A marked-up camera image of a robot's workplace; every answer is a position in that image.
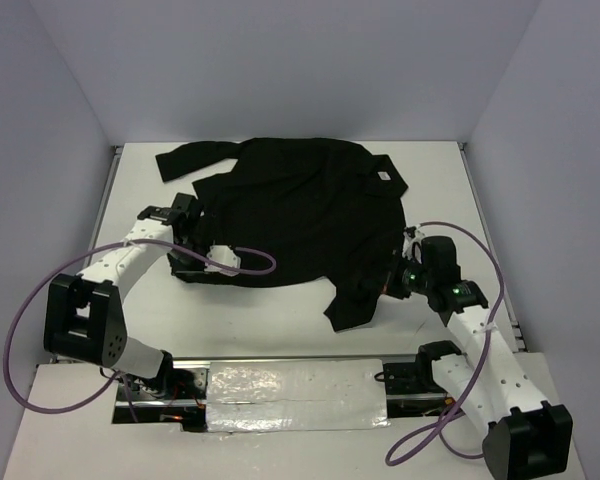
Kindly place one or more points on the silver foil sheet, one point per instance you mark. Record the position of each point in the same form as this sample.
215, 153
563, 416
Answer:
316, 395

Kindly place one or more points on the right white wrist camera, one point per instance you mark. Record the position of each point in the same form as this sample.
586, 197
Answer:
413, 237

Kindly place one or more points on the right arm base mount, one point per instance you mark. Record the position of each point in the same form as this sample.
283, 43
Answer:
408, 379

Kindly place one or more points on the aluminium rail left edge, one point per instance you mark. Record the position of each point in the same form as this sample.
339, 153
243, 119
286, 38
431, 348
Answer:
107, 185

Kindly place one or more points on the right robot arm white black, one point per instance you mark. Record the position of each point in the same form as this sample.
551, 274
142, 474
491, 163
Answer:
524, 435

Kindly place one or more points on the aluminium rail right edge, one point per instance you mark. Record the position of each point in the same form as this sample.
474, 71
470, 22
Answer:
516, 328

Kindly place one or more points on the black long sleeve shirt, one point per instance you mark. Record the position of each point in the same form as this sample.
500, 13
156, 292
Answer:
321, 207

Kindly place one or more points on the white foam board front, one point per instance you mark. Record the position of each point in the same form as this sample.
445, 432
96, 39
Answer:
86, 444

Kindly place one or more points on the aluminium rail edge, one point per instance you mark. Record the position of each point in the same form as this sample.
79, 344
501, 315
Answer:
516, 328
107, 185

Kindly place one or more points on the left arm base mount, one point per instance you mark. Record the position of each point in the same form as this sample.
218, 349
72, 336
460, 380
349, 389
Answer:
180, 400

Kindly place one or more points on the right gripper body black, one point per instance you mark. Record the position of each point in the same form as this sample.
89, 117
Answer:
404, 276

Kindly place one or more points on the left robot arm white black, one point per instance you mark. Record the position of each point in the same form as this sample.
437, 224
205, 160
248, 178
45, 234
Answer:
103, 286

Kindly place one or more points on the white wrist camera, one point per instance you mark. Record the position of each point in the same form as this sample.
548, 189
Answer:
222, 260
413, 237

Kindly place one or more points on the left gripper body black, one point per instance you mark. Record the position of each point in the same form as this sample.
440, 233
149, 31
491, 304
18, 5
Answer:
183, 263

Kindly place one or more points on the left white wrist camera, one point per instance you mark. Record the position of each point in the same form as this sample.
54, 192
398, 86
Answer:
222, 260

